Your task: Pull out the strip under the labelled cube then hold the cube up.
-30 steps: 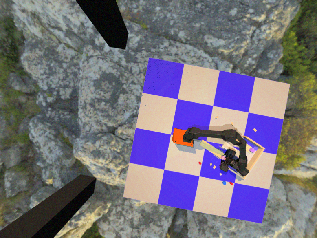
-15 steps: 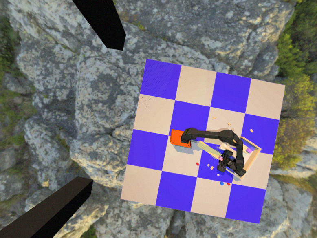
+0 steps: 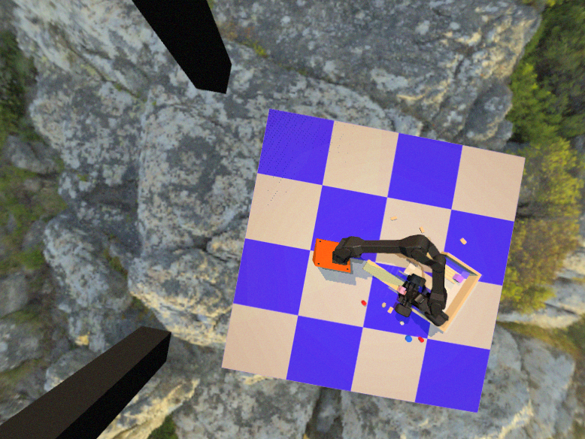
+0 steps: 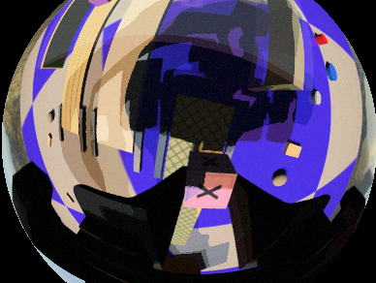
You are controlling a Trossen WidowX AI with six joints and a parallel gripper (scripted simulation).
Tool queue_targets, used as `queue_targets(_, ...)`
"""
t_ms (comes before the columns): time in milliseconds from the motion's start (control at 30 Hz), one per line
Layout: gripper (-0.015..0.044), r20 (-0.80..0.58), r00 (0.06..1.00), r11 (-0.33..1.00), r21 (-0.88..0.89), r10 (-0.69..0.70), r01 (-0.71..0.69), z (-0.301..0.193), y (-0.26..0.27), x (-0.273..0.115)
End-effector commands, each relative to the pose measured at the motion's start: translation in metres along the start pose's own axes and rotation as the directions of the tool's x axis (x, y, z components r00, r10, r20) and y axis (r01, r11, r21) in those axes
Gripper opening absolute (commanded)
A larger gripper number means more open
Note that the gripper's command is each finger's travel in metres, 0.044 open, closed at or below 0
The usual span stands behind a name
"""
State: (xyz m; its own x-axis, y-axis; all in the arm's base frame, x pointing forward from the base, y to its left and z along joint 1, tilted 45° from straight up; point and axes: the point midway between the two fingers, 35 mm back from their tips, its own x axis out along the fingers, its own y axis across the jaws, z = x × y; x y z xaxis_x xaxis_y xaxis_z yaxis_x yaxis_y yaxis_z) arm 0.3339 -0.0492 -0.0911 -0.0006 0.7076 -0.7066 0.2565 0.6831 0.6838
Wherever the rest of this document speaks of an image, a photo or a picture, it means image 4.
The blue short cylinder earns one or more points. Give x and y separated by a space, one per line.
331 72

